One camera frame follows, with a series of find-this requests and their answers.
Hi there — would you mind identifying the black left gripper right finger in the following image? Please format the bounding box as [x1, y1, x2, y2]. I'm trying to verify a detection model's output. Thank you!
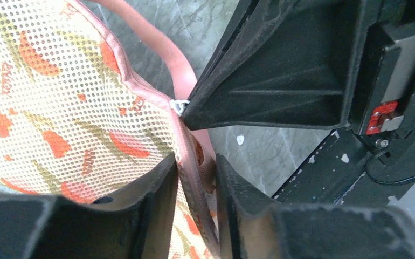
[216, 155, 415, 258]

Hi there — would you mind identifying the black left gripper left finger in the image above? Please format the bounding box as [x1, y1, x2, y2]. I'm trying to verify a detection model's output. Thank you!
[0, 154, 178, 258]

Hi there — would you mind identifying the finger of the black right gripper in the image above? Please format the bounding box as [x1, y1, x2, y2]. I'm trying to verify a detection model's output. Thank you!
[182, 1, 376, 130]

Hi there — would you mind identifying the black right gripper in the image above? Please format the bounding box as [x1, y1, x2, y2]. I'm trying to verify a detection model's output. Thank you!
[349, 1, 415, 165]

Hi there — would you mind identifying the floral mesh bra laundry bag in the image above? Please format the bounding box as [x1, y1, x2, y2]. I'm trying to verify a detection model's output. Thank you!
[0, 1, 220, 258]

